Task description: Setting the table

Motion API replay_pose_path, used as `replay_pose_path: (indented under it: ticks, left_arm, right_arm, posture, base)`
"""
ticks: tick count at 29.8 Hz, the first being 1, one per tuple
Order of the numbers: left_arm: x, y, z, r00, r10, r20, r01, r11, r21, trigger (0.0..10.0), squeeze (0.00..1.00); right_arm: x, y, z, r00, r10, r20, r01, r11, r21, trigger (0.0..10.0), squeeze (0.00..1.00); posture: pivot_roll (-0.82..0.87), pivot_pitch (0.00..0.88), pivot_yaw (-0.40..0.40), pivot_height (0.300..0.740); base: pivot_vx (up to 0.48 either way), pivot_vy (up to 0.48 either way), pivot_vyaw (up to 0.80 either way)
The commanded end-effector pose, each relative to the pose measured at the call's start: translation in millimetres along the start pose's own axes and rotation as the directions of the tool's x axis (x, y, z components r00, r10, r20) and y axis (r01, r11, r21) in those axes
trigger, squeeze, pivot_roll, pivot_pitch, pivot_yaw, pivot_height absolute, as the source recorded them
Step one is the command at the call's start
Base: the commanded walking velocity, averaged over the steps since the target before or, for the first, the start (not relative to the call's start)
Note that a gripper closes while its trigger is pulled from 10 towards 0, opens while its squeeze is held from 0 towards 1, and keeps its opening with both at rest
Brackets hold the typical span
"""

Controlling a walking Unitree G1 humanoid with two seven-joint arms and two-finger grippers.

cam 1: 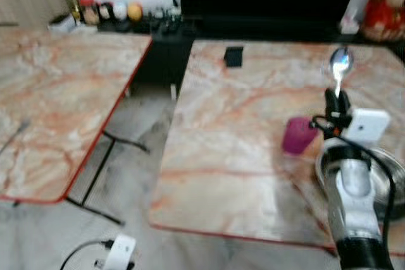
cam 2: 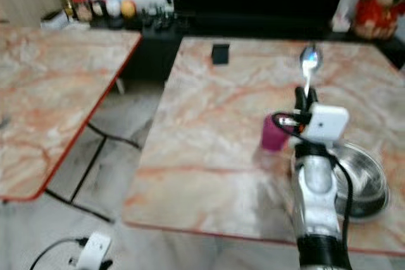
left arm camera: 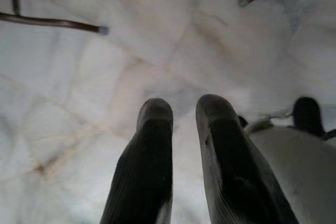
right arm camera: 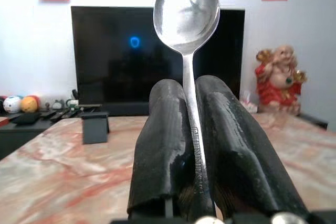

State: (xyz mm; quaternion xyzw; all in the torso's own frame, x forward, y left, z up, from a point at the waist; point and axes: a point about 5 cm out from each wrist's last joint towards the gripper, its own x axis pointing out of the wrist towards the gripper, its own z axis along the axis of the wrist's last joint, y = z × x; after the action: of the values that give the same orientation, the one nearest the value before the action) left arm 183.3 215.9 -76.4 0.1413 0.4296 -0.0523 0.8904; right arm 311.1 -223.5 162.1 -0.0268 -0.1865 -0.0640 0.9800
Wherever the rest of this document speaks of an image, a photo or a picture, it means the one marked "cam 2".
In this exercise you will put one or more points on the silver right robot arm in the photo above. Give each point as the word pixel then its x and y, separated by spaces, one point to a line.
pixel 319 207

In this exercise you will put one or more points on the white round ornament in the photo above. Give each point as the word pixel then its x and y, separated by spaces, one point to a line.
pixel 113 7

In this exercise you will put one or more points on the magenta plastic cup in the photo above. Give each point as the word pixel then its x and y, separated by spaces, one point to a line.
pixel 273 134

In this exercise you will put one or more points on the red-lidded jar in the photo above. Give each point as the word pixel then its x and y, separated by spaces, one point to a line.
pixel 81 7

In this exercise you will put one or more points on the black folding table legs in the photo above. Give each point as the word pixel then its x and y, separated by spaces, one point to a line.
pixel 82 175

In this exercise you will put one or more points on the red and gold figurine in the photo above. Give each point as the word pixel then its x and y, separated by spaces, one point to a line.
pixel 380 1

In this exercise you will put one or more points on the silver metal spoon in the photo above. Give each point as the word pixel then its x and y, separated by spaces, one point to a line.
pixel 310 59

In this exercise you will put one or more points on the small black box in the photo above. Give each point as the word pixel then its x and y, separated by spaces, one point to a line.
pixel 221 54

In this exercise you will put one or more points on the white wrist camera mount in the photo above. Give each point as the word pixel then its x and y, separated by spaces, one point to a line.
pixel 326 121
pixel 95 250

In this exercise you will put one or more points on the steel bowl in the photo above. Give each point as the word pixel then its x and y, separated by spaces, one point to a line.
pixel 367 178

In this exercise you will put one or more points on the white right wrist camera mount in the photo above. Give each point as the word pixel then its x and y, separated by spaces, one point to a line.
pixel 326 121

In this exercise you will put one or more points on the orange round ornament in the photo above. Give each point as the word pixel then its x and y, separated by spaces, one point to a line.
pixel 128 8

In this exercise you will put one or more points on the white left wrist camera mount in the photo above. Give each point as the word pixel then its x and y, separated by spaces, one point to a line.
pixel 95 250

